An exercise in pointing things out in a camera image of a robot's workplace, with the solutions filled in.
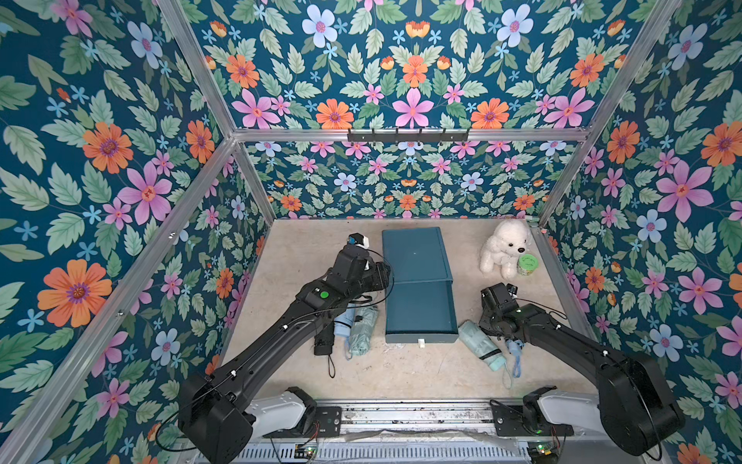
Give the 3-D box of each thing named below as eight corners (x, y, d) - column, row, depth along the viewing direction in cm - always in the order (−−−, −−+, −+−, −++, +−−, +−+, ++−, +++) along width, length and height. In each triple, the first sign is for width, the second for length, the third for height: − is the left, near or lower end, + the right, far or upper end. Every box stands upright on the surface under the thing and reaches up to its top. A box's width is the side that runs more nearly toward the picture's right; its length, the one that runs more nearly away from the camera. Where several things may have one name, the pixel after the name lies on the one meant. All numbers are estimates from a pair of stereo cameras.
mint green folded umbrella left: (347, 354, 87) (345, 348, 83) (358, 312, 96) (356, 304, 91) (369, 358, 86) (367, 351, 82) (377, 315, 95) (377, 307, 91)
